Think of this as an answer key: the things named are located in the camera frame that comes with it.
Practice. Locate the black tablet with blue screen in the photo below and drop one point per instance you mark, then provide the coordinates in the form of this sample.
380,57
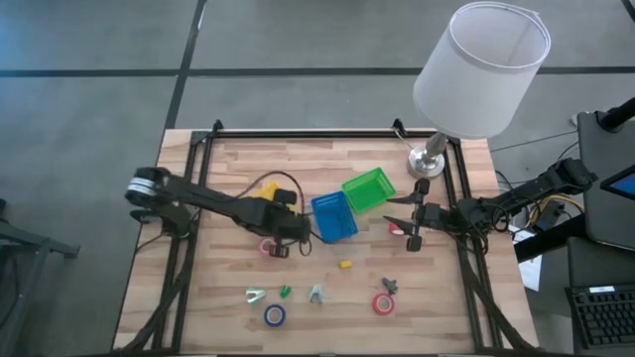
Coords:
622,184

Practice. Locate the black frame clamp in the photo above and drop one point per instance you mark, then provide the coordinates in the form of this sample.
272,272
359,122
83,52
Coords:
216,125
398,126

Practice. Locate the blue tape roll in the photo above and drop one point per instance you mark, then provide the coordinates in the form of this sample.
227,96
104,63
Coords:
266,315

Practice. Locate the blue plastic basket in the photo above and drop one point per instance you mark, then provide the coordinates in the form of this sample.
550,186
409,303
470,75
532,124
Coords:
335,218

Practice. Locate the pink tape roll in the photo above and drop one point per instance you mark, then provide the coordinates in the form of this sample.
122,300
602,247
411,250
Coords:
261,247

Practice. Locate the grey laptop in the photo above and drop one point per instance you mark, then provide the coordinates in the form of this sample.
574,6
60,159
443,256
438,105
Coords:
602,223

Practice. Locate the black beam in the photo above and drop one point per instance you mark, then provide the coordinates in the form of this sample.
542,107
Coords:
546,243

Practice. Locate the small yellow stapler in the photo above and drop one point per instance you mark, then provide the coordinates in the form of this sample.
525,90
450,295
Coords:
345,264

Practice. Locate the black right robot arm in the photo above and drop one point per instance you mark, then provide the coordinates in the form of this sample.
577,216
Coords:
526,191

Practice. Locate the white shade silver table lamp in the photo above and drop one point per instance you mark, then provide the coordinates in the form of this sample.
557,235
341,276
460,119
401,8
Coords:
476,79

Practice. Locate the yellow plastic basket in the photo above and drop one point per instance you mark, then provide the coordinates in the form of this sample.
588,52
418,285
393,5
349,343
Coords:
269,190

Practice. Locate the small green stapler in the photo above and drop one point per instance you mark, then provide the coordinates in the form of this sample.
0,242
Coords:
285,292

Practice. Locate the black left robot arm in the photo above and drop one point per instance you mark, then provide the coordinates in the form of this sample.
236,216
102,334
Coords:
198,196

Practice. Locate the black keyboard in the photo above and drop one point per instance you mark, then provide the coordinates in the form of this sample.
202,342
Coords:
602,317

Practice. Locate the black stand pole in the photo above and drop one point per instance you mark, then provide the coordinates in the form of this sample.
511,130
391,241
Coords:
620,115

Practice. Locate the green plastic basket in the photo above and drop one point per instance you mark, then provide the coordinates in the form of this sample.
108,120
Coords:
369,191

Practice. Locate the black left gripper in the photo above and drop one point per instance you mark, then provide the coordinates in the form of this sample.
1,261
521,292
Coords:
273,220

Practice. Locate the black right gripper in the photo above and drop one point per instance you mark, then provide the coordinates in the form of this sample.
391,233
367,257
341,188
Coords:
434,215

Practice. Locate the red tape roll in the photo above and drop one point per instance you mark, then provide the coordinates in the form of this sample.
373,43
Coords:
375,304
397,231

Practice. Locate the white paper sheet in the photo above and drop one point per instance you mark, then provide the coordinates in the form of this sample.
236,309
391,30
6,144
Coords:
532,273

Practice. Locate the black metal table frame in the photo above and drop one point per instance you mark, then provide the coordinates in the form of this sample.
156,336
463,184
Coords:
322,134

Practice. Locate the dark grey stapler remover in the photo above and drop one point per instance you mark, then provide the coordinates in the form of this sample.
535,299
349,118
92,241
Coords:
390,285

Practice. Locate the black tripod stand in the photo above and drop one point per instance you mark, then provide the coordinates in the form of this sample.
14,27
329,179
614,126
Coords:
30,243

